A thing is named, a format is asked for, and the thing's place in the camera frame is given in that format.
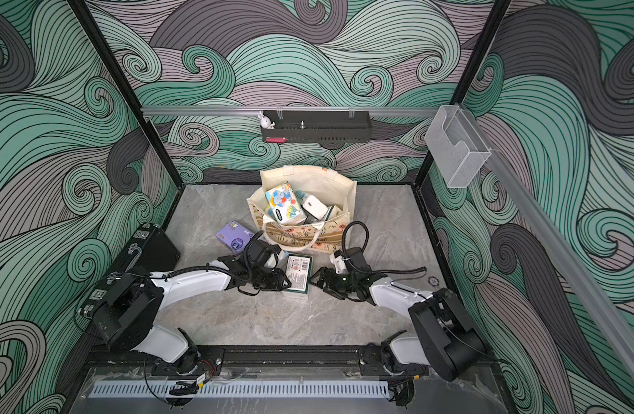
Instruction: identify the green barcode tissue pack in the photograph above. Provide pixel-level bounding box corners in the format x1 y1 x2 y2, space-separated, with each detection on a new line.
296 191 328 220

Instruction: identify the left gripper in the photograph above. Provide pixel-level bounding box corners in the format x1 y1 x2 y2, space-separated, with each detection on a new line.
249 269 294 293

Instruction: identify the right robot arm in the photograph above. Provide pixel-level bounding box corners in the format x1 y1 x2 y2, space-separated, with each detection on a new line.
309 248 487 381

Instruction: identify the blue cartoon tissue pack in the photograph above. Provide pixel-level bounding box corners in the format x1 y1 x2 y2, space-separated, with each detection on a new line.
265 182 307 225

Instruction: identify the clear plastic wall bin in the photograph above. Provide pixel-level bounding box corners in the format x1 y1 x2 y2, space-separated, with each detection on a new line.
425 105 491 189

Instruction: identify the white cable duct strip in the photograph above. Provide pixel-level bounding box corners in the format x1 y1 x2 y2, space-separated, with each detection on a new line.
89 381 390 400

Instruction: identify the black hard carry case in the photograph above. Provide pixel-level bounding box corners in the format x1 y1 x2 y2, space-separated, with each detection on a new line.
77 224 181 319

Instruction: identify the green white tissue pack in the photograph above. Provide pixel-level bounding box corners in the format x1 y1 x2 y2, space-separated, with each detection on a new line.
282 255 313 300

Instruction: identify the white bunny figurine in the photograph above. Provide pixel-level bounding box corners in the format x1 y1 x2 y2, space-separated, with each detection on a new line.
258 111 275 129

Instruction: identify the floral canvas tote bag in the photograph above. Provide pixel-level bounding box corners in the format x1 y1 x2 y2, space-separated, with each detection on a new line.
247 166 358 254

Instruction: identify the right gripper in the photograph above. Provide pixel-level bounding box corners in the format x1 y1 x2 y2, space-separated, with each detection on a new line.
308 266 358 298

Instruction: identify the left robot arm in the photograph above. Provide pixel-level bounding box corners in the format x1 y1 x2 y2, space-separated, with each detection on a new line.
77 234 291 374

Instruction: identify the purple tissue pack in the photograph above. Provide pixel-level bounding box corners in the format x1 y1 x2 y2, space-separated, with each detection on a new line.
215 220 254 255

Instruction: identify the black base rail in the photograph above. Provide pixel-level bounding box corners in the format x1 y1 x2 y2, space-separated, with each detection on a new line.
83 344 499 379

